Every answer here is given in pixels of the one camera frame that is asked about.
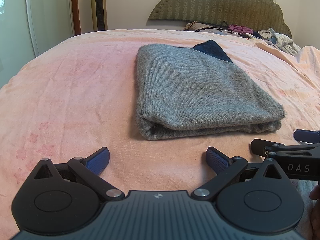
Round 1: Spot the grey sweater with navy sleeves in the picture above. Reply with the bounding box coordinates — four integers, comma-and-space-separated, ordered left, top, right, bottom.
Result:
136, 40, 285, 140

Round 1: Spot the pile of clothes on bed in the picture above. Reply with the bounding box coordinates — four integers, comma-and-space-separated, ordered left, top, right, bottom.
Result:
184, 21, 301, 56

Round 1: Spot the brown wooden door frame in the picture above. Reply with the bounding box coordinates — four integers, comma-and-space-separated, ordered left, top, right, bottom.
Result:
71, 0, 81, 36

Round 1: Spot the olive upholstered headboard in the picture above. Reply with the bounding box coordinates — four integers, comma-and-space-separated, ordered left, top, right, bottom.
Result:
149, 0, 292, 36

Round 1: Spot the white sliding wardrobe door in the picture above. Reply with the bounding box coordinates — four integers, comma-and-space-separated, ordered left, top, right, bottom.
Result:
1, 0, 75, 86

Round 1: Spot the pink bed sheet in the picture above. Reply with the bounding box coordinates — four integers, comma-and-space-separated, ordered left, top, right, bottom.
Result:
1, 29, 319, 239

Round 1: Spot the person's right hand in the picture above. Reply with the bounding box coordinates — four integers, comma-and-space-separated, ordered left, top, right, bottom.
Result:
309, 184, 320, 238

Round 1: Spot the gold tower fan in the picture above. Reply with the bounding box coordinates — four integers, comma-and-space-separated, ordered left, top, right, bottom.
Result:
91, 0, 108, 31

